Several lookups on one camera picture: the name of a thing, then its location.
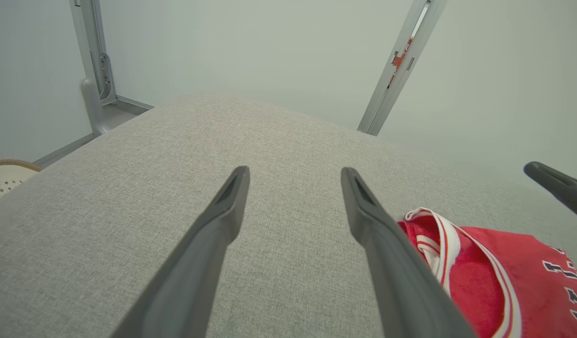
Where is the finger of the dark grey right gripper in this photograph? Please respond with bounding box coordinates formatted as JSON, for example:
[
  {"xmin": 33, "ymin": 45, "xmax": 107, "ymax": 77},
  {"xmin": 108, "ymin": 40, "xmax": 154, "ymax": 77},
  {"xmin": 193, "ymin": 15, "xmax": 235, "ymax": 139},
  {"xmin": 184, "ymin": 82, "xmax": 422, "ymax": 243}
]
[{"xmin": 524, "ymin": 161, "xmax": 577, "ymax": 223}]

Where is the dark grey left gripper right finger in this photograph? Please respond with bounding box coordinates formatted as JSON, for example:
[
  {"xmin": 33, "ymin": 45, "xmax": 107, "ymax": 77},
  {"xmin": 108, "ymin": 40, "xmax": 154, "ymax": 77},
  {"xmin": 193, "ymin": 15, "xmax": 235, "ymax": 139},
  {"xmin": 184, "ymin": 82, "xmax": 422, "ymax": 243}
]
[{"xmin": 341, "ymin": 167, "xmax": 477, "ymax": 338}]

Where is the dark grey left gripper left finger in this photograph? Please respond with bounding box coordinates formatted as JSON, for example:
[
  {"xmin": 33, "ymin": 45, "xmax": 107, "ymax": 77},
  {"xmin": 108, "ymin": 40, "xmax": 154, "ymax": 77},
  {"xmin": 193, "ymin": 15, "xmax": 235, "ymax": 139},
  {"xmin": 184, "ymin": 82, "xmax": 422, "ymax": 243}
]
[{"xmin": 111, "ymin": 165, "xmax": 250, "ymax": 338}]

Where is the red white lettered jersey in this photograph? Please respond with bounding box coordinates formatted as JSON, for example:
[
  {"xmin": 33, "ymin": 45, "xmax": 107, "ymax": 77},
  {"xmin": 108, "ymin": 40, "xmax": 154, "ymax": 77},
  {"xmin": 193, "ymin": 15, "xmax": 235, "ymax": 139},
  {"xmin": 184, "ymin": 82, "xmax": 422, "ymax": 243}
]
[{"xmin": 398, "ymin": 207, "xmax": 577, "ymax": 338}]

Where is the grey fabric sofa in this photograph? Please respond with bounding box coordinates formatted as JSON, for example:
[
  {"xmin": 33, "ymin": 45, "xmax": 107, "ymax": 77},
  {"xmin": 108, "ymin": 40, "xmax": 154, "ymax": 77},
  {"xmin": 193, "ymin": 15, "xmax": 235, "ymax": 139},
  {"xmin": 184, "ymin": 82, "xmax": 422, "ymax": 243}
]
[{"xmin": 0, "ymin": 92, "xmax": 577, "ymax": 338}]

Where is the cream laundry basket brown rim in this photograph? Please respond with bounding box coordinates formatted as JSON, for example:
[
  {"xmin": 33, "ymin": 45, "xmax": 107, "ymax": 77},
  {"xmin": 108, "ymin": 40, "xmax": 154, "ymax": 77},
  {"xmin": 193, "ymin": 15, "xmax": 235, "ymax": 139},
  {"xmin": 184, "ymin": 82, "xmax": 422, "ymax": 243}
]
[{"xmin": 0, "ymin": 159, "xmax": 44, "ymax": 205}]

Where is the grey wall baseboard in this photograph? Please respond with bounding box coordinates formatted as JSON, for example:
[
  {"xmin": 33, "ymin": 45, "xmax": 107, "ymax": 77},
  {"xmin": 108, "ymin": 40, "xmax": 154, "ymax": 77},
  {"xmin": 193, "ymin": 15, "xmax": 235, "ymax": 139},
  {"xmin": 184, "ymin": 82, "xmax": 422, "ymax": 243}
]
[
  {"xmin": 114, "ymin": 95, "xmax": 155, "ymax": 116},
  {"xmin": 32, "ymin": 133, "xmax": 97, "ymax": 168}
]

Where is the grey metal double frame post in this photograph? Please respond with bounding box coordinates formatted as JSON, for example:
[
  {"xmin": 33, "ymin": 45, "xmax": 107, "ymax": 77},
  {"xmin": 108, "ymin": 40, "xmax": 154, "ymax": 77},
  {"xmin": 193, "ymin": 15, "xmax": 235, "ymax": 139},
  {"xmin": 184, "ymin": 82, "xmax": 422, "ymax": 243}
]
[{"xmin": 358, "ymin": 0, "xmax": 448, "ymax": 137}]

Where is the grey post with curved foot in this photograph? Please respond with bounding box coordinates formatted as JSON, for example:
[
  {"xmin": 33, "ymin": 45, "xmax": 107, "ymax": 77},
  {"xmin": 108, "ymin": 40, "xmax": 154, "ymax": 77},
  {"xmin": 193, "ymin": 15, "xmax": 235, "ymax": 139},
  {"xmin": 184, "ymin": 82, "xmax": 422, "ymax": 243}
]
[{"xmin": 70, "ymin": 0, "xmax": 119, "ymax": 138}]

